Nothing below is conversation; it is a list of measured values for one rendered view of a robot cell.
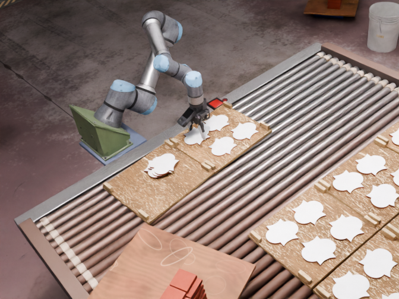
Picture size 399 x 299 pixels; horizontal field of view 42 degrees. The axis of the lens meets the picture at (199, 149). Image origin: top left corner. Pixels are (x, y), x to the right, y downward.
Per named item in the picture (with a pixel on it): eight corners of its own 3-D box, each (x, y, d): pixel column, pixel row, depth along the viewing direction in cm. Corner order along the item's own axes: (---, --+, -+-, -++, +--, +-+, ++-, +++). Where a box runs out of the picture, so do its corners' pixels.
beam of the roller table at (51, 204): (17, 227, 243) (13, 219, 239) (316, 50, 329) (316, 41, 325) (25, 237, 238) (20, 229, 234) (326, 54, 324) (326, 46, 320)
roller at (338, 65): (50, 246, 230) (47, 239, 226) (339, 64, 310) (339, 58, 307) (56, 253, 226) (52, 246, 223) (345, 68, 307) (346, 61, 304)
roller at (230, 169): (72, 274, 217) (69, 267, 214) (367, 78, 297) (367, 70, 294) (78, 281, 214) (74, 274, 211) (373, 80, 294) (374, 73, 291)
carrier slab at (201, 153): (168, 143, 266) (167, 140, 265) (224, 105, 285) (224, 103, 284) (215, 174, 246) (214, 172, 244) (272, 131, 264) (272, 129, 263)
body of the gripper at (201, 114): (210, 119, 260) (208, 99, 252) (198, 127, 256) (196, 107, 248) (200, 113, 265) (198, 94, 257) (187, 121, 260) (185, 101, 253)
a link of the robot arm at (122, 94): (100, 97, 271) (111, 74, 269) (122, 105, 279) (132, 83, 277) (109, 105, 262) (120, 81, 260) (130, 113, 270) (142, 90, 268)
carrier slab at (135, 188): (103, 188, 247) (101, 185, 246) (166, 143, 266) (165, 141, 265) (149, 225, 227) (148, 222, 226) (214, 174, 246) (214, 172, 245)
